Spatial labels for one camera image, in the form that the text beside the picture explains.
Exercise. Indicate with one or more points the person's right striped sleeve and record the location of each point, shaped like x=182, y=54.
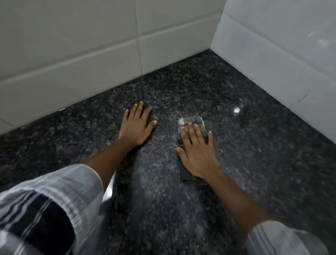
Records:
x=283, y=240

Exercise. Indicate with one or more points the person's right hand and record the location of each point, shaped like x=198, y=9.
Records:
x=199, y=157

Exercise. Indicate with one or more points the person's right little finger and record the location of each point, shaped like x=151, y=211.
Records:
x=210, y=140

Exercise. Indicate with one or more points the person's right middle finger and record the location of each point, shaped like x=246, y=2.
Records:
x=192, y=132

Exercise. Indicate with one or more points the person's left striped sleeve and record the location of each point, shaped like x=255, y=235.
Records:
x=52, y=207

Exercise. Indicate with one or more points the person's right forearm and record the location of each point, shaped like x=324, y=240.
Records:
x=236, y=202

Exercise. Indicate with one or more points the person's left little finger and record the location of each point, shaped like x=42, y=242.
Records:
x=125, y=117

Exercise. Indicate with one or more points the person's left thumb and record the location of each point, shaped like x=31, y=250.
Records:
x=151, y=126

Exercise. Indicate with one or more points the person's left hand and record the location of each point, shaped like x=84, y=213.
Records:
x=133, y=128

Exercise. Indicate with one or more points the dark grey cleaning cloth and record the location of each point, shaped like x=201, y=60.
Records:
x=189, y=119

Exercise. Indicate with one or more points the person's right thumb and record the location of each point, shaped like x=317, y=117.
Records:
x=183, y=155

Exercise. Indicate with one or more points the person's left middle finger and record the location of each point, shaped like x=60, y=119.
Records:
x=139, y=110

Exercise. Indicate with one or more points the person's left forearm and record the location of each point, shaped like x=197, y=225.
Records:
x=110, y=163

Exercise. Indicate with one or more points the person's striped sleeve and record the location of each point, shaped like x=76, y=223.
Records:
x=52, y=207
x=283, y=240

